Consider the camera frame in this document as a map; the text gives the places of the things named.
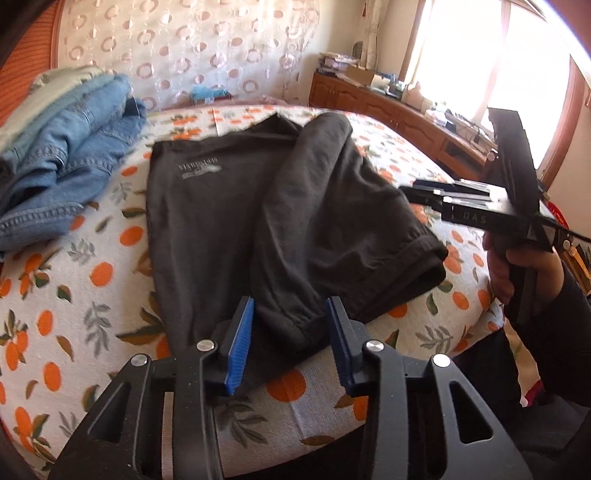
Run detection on black pants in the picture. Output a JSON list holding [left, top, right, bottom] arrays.
[[146, 113, 448, 388]]

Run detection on person's right hand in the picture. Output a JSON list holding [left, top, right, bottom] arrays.
[[482, 230, 565, 308]]

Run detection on wooden side cabinet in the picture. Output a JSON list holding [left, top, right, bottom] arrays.
[[308, 71, 486, 180]]

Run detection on white plastic jug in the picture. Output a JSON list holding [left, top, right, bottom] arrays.
[[402, 83, 425, 111]]

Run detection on orange fruit print bedsheet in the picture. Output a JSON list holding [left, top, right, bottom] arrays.
[[1, 105, 504, 479]]

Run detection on cardboard box on cabinet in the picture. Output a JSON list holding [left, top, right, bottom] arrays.
[[345, 65, 391, 89]]

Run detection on stack of books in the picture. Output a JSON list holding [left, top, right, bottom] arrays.
[[318, 52, 359, 75]]

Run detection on beige window drape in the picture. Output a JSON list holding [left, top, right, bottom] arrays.
[[361, 0, 390, 70]]

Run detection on blue folded jeans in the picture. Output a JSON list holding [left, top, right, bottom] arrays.
[[1, 75, 146, 253]]

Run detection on box with blue cloth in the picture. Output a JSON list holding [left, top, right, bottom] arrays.
[[189, 85, 232, 105]]

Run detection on circle pattern sheer curtain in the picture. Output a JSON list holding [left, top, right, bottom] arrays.
[[56, 0, 320, 111]]

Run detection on olive green folded pants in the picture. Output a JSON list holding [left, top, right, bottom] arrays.
[[1, 65, 108, 151]]

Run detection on wooden louvered wardrobe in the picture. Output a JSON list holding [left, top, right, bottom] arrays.
[[1, 1, 64, 124]]

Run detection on window with wooden frame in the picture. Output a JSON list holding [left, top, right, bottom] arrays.
[[404, 1, 590, 185]]

